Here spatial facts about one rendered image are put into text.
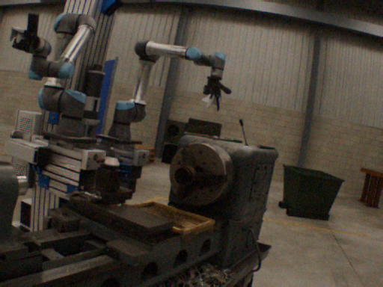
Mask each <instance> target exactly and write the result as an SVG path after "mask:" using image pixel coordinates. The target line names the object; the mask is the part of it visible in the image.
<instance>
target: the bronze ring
mask: <svg viewBox="0 0 383 287"><path fill-rule="evenodd" d="M175 172H176V173H175V174H174V175H175V179H176V181H177V182H178V183H180V184H183V185H192V184H193V183H194V182H195V180H196V178H197V173H196V170H195V169H194V168H193V167H191V166H185V167H181V168H180V169H178V170H177V171H175Z"/></svg>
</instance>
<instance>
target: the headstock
mask: <svg viewBox="0 0 383 287"><path fill-rule="evenodd" d="M192 143H202V144H214V145H216V146H219V147H221V148H222V149H224V150H225V151H226V152H227V153H228V155H229V156H230V157H231V159H232V161H233V166H234V169H235V180H234V183H233V187H232V189H231V191H230V192H229V193H228V194H227V196H226V197H224V198H223V199H222V200H220V201H218V202H216V203H211V204H208V205H205V207H204V206H191V205H189V204H187V203H184V202H183V200H182V199H180V198H179V197H178V196H177V195H176V194H175V192H174V190H173V188H172V186H171V190H170V194H169V199H168V200H169V201H170V202H172V203H176V204H178V205H181V206H185V207H188V208H190V209H195V210H198V211H203V212H207V213H210V214H213V215H217V216H219V217H224V218H229V219H231V220H237V221H240V220H243V219H245V216H246V215H249V214H251V213H254V212H256V211H259V210H260V209H261V208H263V207H266V201H267V197H268V195H269V189H270V185H271V181H272V174H273V170H274V166H275V160H276V159H277V158H278V156H279V153H278V151H277V150H274V149H261V148H258V147H257V146H253V145H248V146H250V147H248V146H245V143H235V142H229V141H222V140H218V141H217V140H213V139H209V138H202V137H196V136H189V135H185V136H183V137H182V138H181V139H180V140H179V144H178V149H177V152H178V151H179V150H180V149H181V148H184V147H186V146H188V145H189V144H192ZM240 145H242V146H240ZM237 174H238V175H237ZM237 192H238V193H237ZM222 206H223V207H222Z"/></svg>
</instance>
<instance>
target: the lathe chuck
mask: <svg viewBox="0 0 383 287"><path fill-rule="evenodd" d="M210 145H212V144H209V143H191V144H189V147H190V150H191V153H192V155H193V159H194V162H195V164H196V166H199V167H201V168H202V169H203V171H204V172H205V173H216V174H221V175H227V180H226V183H223V182H219V183H216V182H203V181H202V182H200V181H197V184H194V185H193V186H192V188H191V190H190V191H189V192H188V194H187V195H186V197H185V199H184V200H183V202H184V203H187V204H189V205H191V206H205V205H208V204H211V203H215V202H217V201H219V200H220V199H221V198H222V197H223V196H224V195H225V194H226V193H227V192H228V191H229V189H230V186H231V183H232V179H233V171H232V167H231V164H230V160H229V158H228V157H227V155H226V154H225V152H224V151H223V150H221V149H220V148H218V147H217V146H215V145H212V146H210ZM182 149H183V148H181V149H180V150H182ZM180 150H179V151H178V152H176V153H175V155H174V157H173V159H172V161H171V165H170V168H169V180H170V184H171V186H172V188H173V190H174V192H175V193H176V192H177V191H178V190H179V188H178V187H179V185H180V183H178V182H177V181H176V179H175V175H174V174H175V173H176V172H175V171H177V170H178V169H180V168H181V165H182V164H183V163H182V162H181V159H183V157H182V155H181V153H180ZM219 197H220V198H219ZM218 198H219V199H218ZM217 199H218V200H217Z"/></svg>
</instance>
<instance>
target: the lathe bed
mask: <svg viewBox="0 0 383 287"><path fill-rule="evenodd" d="M208 218H210V219H213V220H215V225H214V227H213V228H211V229H208V230H207V231H204V232H202V233H200V234H196V235H193V236H191V237H188V238H185V239H183V240H181V241H180V248H179V250H177V251H174V252H172V253H169V254H168V255H164V256H162V257H160V258H156V259H154V260H153V261H152V260H151V261H149V262H145V263H144V264H142V265H137V266H131V265H128V264H126V263H123V262H120V261H119V260H116V259H113V258H111V257H110V256H107V255H105V247H106V245H107V243H106V242H109V241H106V240H104V239H103V238H100V237H98V236H96V235H94V234H91V233H90V232H88V231H87V230H84V229H80V230H76V231H70V232H64V233H59V234H58V231H57V228H53V229H46V230H41V231H40V230H38V231H33V232H25V234H26V235H27V236H29V237H30V238H32V239H36V240H35V241H36V242H38V243H39V244H41V247H42V248H41V251H42V255H43V261H42V262H43V272H42V271H41V272H40V273H39V272H38V273H35V274H31V275H28V276H23V277H18V278H16V279H15V278H14V279H12V280H5V281H3V282H0V287H152V286H155V285H158V284H159V283H162V282H164V281H165V280H168V279H169V278H172V277H173V276H175V275H177V274H179V273H181V272H183V271H185V270H186V269H189V268H191V267H192V266H194V265H197V264H199V263H200V262H202V261H204V260H206V259H208V258H209V257H210V256H214V255H215V254H217V253H219V252H221V251H222V250H223V247H222V245H221V244H222V240H223V235H224V227H225V226H226V225H228V224H229V222H230V219H229V218H224V217H221V218H219V219H217V220H216V219H215V215H213V216H210V217H208ZM60 235H61V236H60ZM63 235H64V236H65V237H66V238H65V237H64V236H63ZM33 237H34V238H33ZM67 237H68V238H67ZM56 254H57V255H56ZM52 256H53V257H52ZM58 256H59V258H57V257H58ZM101 256H104V257H105V258H104V259H103V260H102V258H103V257H101ZM100 258H101V259H100ZM50 260H51V261H50ZM85 260H86V261H85ZM94 260H95V261H94ZM80 263H81V264H80ZM101 263H102V264H101ZM72 265H73V267H72ZM67 266H68V267H67ZM80 266H81V267H80ZM89 266H90V267H89ZM79 267H80V268H79ZM82 267H83V268H84V269H83V268H82ZM57 268H58V269H57ZM67 268H68V269H67ZM77 268H78V269H77Z"/></svg>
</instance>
